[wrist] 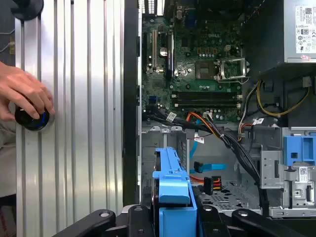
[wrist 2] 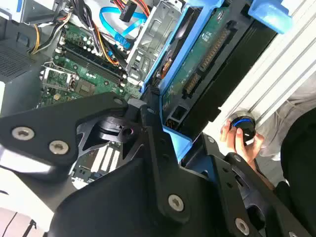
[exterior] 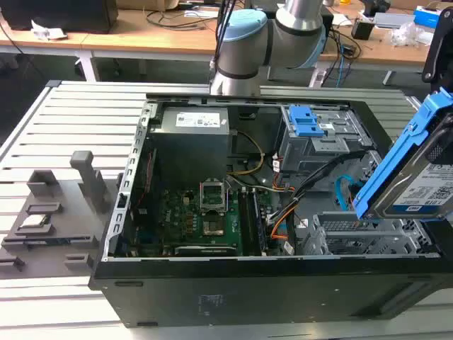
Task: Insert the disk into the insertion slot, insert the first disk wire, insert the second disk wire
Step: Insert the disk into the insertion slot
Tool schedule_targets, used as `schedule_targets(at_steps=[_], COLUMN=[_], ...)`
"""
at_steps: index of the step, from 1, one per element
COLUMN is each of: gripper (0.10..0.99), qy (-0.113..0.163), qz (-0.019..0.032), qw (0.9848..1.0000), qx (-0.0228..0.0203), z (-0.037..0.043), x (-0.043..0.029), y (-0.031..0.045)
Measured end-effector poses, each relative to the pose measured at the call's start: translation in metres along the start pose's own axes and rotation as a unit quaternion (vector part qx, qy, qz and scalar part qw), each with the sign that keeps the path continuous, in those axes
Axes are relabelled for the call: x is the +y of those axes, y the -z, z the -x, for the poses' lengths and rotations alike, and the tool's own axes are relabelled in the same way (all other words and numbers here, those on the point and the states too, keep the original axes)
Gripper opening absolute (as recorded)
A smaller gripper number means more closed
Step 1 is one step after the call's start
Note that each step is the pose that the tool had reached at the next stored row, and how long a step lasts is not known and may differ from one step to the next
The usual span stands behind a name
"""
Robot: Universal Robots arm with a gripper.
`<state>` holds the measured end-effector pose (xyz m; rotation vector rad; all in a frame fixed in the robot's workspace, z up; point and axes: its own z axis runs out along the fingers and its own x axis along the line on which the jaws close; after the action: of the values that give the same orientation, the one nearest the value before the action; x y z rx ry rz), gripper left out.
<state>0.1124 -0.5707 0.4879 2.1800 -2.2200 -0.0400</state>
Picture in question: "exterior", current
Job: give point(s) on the hard disk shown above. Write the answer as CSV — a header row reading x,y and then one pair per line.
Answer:
x,y
407,170

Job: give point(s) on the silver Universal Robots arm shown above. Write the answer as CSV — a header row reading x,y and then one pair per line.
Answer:
x,y
244,46

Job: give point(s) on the disk bay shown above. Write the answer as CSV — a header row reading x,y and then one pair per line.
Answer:
x,y
361,235

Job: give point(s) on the RAM slot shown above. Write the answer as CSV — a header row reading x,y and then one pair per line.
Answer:
x,y
247,223

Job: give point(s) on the clear plastic bag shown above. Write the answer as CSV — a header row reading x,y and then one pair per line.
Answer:
x,y
412,34

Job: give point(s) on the blue cardboard box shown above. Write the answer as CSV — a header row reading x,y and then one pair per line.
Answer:
x,y
427,15

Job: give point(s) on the small black box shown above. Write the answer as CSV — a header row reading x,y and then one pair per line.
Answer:
x,y
363,29

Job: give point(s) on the blue drive carrier latch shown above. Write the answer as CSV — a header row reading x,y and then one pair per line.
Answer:
x,y
305,122

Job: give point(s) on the metal drive cage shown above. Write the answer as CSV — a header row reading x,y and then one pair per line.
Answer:
x,y
318,152

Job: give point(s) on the grey power supply unit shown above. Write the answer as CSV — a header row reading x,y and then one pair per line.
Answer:
x,y
191,141

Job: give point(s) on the CPU socket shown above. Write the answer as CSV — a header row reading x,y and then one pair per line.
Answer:
x,y
213,196

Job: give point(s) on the wooden desk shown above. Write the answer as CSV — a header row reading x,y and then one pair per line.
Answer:
x,y
141,40

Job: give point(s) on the green motherboard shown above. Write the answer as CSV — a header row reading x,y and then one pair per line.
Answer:
x,y
187,226

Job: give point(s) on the black open PC case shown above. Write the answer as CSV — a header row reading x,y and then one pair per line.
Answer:
x,y
247,290

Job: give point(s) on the large black box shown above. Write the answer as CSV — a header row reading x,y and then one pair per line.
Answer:
x,y
60,14

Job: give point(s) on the white crumpled paper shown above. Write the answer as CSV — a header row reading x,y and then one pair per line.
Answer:
x,y
49,31

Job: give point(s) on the grey parts rack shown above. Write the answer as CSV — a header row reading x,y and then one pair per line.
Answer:
x,y
53,226

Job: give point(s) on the silver CPU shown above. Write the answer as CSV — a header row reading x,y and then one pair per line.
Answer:
x,y
34,221

